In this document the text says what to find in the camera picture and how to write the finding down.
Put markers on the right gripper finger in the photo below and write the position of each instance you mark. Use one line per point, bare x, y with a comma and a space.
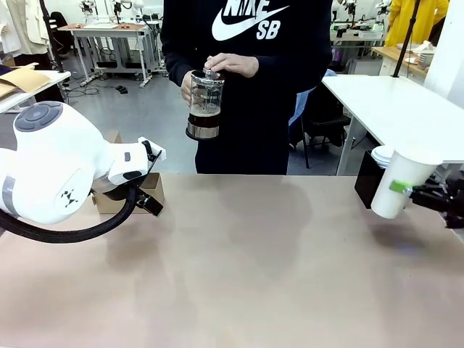
398, 186
427, 204

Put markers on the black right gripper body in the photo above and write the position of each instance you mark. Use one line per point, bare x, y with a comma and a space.
456, 206

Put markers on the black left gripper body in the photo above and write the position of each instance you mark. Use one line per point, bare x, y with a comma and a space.
150, 206

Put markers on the white paper cup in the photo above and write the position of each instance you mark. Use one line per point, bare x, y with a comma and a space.
402, 174

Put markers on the brown cardboard cup carrier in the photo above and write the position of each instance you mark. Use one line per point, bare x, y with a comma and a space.
152, 185

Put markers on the glass french press with coffee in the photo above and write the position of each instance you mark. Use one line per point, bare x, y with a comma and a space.
204, 108

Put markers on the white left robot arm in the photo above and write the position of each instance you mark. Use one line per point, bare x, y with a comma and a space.
54, 163

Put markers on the person's right hand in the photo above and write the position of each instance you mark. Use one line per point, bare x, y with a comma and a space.
185, 88

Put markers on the person's left hand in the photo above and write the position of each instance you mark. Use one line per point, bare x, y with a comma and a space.
235, 63

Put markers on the black lid holder box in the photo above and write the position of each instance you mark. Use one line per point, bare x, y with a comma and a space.
366, 181

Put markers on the stack of white lids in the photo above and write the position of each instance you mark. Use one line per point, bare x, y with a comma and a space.
382, 157

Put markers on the small brown cardboard box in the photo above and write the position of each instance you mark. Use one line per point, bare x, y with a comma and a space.
115, 137

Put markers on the large white side table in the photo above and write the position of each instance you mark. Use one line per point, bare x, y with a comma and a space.
384, 105

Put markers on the black metal chair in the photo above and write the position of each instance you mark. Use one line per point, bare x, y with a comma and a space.
326, 123

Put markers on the small black floor object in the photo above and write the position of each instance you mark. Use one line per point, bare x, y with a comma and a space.
122, 90

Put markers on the blue cloth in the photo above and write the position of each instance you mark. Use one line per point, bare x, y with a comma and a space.
298, 105

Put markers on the wooden table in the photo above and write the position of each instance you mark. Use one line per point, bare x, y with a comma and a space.
389, 54

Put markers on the stack of white bowls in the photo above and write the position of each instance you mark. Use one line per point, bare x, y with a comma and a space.
424, 54

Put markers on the person in black hoodie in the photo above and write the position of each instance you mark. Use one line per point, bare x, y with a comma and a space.
253, 108

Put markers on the black tripod pole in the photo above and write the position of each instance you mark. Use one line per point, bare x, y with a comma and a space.
404, 43

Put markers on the small white table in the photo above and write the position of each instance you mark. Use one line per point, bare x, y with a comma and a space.
36, 87

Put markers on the person in yellow jacket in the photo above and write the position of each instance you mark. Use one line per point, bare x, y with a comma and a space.
409, 21

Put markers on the white workbench with metal legs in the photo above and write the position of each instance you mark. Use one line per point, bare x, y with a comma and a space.
108, 32

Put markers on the flat brown cardboard sheets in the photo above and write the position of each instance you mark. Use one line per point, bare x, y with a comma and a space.
21, 79

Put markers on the black office chair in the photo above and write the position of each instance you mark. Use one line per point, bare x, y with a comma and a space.
61, 29

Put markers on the person in white coat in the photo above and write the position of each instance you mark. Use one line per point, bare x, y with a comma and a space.
21, 25

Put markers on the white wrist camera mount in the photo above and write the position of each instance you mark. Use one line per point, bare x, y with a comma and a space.
154, 150

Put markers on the black camera stand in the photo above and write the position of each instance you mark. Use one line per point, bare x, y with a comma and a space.
52, 40

